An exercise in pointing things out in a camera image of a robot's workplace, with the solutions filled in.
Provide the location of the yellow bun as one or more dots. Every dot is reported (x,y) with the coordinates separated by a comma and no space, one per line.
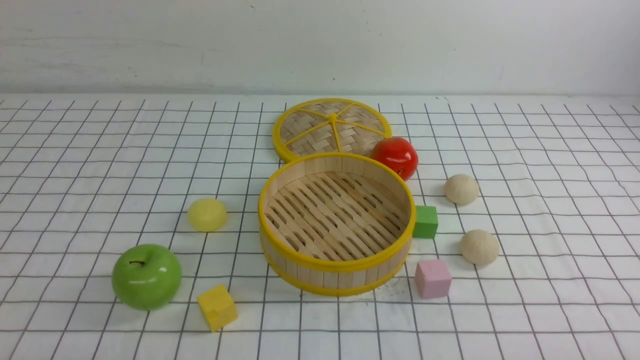
(207,215)

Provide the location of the bamboo steamer tray yellow rim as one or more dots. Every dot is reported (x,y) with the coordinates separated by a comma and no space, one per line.
(336,224)

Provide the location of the woven bamboo steamer lid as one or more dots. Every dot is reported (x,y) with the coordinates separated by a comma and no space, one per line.
(328,125)

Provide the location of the red tomato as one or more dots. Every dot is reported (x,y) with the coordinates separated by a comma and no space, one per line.
(398,154)

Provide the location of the green foam cube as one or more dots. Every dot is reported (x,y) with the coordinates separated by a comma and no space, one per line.
(426,222)

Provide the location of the beige bun far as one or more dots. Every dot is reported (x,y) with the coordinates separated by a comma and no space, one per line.
(461,189)

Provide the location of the beige bun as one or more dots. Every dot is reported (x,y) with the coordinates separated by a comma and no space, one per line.
(461,189)
(479,247)

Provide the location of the pink foam cube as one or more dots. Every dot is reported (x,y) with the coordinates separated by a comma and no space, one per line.
(432,278)

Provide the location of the yellow foam cube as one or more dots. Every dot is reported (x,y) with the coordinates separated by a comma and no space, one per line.
(217,307)

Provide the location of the beige bun near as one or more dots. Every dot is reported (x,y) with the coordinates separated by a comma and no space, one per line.
(479,247)

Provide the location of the green apple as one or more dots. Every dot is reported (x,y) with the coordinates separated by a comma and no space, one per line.
(146,277)

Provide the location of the white grid tablecloth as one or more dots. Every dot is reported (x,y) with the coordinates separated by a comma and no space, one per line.
(84,178)

